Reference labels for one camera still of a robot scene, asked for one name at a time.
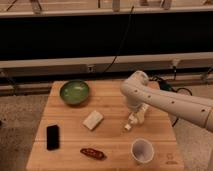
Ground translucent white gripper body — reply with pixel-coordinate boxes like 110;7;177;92
128;103;149;125

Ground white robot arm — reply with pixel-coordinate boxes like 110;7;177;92
121;70;213;133

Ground green ceramic bowl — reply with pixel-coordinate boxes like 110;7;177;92
60;80;90;105

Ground white paper cup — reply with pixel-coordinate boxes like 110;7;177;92
131;138;155;164

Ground white soap bar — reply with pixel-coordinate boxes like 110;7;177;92
83;110;104;130

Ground brown snack wrapper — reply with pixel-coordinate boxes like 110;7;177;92
80;148;106;160

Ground black phone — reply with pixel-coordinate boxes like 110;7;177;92
46;125;59;150

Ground black floor cable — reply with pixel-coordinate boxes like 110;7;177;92
148;75;194;128

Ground black hanging cable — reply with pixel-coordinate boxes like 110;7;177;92
101;4;135;74

